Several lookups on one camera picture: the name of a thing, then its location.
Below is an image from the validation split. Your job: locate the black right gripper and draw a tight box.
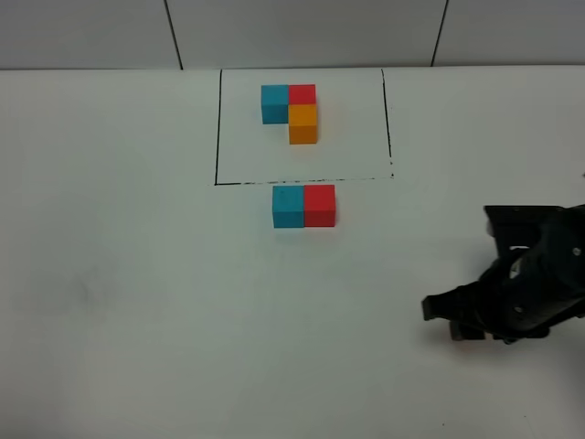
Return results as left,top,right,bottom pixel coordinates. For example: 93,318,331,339
421,205,584,344

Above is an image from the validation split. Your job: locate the orange template cube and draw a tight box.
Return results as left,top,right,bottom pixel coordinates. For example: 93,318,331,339
288,104,318,145

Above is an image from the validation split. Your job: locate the red template cube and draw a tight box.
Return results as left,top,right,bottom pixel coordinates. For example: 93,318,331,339
288,84,317,105

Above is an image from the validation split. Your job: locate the blue template cube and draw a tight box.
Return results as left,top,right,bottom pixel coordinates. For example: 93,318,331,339
261,84,289,124

